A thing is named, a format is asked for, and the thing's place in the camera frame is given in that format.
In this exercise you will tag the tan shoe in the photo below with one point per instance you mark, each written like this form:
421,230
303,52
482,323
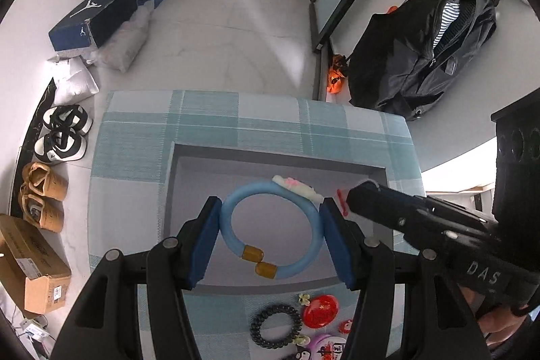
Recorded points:
40,213
42,180

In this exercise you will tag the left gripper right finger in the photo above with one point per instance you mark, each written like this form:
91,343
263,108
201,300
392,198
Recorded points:
343,238

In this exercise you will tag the black backpack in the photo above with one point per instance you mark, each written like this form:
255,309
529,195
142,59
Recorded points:
407,59

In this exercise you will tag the red clear ring charm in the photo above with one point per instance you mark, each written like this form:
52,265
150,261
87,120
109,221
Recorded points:
342,198

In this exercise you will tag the silver foil bag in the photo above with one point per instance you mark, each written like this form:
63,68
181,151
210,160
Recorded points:
72,80

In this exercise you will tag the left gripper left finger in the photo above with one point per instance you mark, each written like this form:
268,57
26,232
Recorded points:
197,239

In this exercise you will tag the person's right hand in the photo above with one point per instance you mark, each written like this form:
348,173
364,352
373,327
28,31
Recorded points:
499,325

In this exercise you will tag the orange bag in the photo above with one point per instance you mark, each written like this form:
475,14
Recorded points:
337,74

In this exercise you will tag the clear plastic wrapped bundle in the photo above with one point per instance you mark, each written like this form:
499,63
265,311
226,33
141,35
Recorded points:
121,49

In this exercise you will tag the grey cardboard tray box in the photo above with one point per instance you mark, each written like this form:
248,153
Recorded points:
267,222

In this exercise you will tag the dark blue shoe box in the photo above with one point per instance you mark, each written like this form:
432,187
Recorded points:
90,24

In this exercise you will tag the brown cardboard box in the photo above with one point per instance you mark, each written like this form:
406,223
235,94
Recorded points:
34,276

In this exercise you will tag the small yellow white charm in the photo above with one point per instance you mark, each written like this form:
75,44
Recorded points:
302,340

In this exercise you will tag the black white sneaker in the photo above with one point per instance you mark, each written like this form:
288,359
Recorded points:
60,146
72,117

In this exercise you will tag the red round flag badge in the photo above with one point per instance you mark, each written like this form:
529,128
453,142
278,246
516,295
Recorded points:
320,311

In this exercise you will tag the teal plaid tablecloth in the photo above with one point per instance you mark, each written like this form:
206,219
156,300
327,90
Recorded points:
160,154

